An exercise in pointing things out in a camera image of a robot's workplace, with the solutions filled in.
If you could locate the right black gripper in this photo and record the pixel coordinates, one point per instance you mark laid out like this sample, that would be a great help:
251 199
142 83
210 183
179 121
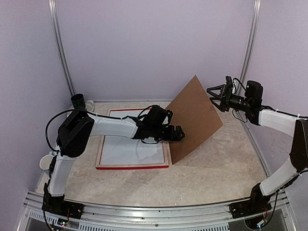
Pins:
224 106

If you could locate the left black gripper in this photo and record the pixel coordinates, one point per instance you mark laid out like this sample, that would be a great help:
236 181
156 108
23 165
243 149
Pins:
171 136

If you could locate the brown backing board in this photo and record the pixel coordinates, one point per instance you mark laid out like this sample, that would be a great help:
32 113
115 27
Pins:
194 112

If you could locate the cat photo print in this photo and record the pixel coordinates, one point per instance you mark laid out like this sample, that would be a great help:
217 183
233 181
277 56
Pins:
124 153

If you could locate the red wooden picture frame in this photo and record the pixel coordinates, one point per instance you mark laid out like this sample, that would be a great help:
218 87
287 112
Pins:
119 123

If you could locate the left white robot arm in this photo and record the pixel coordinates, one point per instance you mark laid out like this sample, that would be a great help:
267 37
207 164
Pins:
72 138

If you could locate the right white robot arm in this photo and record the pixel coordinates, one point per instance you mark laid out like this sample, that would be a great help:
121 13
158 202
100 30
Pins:
293 127

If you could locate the white round plate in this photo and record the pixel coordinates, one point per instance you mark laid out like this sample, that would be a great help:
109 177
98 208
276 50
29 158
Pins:
90 104

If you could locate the black cup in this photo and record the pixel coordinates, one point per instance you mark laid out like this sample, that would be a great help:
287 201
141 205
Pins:
77 98

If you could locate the light blue paper cup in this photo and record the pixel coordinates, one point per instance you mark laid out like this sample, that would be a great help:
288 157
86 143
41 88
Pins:
45 162

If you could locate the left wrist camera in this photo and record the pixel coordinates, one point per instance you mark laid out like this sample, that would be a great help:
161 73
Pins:
169 115

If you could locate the right aluminium corner post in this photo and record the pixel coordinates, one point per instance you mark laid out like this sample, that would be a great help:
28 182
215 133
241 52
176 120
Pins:
251 40

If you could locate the aluminium corner post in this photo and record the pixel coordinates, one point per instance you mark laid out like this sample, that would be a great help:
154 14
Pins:
251 40
59 44

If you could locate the front aluminium rail base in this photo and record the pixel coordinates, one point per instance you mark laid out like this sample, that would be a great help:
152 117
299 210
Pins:
97 217

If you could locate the left aluminium corner post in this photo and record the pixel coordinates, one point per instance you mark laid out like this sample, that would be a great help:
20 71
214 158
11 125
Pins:
59 44

